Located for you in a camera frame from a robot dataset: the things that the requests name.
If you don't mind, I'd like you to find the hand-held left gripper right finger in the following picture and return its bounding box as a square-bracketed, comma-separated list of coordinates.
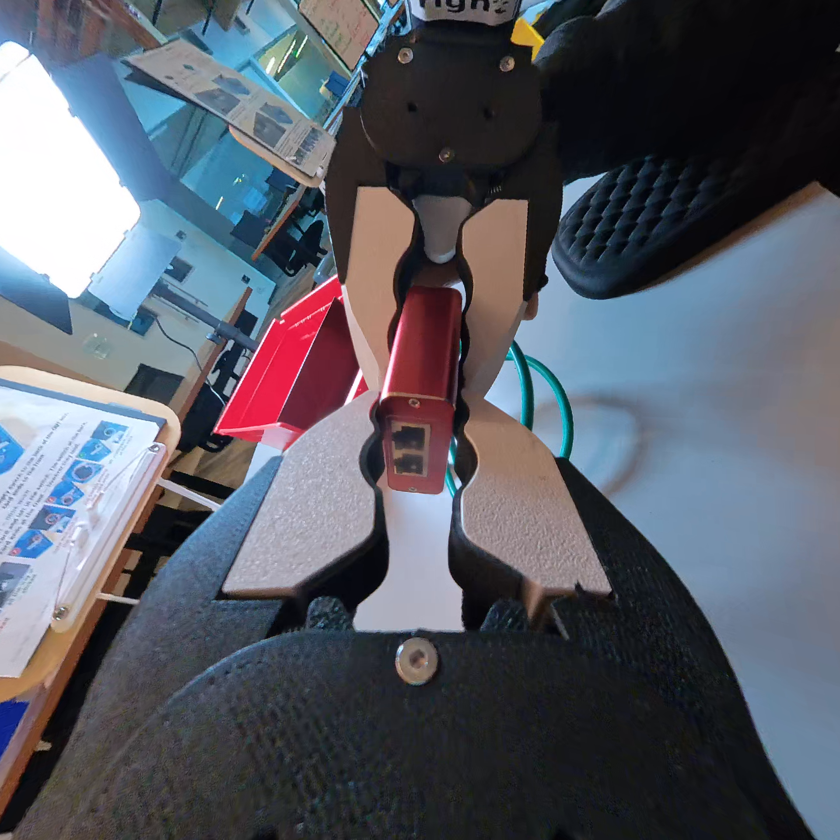
[449, 394, 615, 622]

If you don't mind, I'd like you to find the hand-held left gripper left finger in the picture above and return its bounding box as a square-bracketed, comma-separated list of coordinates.
[222, 394, 389, 600]

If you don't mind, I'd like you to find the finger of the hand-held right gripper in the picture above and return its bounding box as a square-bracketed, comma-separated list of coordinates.
[459, 197, 531, 403]
[341, 185, 421, 396]

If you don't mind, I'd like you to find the red metal ethernet switch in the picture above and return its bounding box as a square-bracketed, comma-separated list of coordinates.
[377, 285, 463, 494]

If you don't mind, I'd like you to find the green ethernet cable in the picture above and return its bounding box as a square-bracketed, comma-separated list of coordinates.
[445, 341, 575, 496]

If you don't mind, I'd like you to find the red plastic bin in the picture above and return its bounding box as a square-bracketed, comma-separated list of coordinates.
[213, 276, 371, 452]

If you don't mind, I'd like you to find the person's right forearm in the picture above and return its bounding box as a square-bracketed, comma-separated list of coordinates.
[532, 0, 840, 191]

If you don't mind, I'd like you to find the black chair armrest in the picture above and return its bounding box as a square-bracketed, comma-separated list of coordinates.
[551, 156, 818, 301]

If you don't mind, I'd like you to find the instruction sheet stand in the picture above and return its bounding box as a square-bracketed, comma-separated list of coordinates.
[121, 38, 336, 188]
[0, 366, 221, 798]

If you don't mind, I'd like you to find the studio light panel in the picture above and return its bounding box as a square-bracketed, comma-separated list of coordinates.
[0, 41, 181, 322]

